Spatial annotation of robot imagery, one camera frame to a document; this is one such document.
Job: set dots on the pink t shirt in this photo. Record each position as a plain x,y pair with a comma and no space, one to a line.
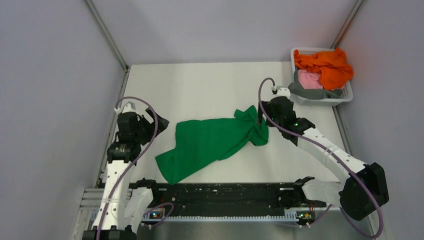
309,80

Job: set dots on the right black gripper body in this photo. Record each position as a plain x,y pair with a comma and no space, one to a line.
267,108

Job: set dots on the right aluminium frame post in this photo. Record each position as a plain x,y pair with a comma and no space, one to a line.
348,22

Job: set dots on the grey t shirt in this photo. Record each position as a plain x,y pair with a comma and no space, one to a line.
312,94

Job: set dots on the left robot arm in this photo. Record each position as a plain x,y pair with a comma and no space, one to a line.
120,213

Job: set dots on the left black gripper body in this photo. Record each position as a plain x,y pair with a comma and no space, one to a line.
144,133

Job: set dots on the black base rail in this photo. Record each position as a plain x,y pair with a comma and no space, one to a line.
282,202

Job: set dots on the white plastic basket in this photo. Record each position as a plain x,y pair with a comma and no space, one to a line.
347,94

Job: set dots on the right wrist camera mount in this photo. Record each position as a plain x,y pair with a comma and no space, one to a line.
279,91

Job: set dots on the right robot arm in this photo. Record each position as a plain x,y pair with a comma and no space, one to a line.
360,188

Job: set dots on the orange t shirt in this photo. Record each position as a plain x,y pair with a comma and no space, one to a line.
333,67

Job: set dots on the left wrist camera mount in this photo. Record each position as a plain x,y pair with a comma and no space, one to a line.
128,107

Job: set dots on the green t shirt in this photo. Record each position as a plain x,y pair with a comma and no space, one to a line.
198,143

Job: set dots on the left aluminium frame post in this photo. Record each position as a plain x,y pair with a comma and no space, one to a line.
98,20

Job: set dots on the aluminium frame post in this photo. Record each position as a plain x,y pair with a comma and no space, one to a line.
98,20
348,22

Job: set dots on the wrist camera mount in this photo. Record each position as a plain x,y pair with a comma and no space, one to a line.
279,91
128,107

